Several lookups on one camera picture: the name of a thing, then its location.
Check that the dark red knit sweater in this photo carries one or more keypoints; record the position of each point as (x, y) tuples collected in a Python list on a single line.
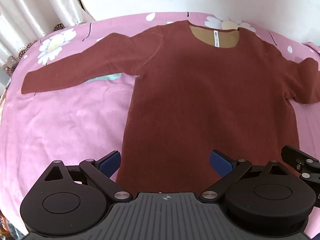
[(190, 98)]

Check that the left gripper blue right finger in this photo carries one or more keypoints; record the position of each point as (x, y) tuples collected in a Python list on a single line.
[(230, 172)]

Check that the pink floral bed sheet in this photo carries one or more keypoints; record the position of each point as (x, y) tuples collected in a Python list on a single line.
[(86, 121)]

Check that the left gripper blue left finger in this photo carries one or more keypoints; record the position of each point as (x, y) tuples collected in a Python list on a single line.
[(99, 173)]

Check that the white patterned curtain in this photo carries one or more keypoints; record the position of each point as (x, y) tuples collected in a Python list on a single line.
[(23, 22)]

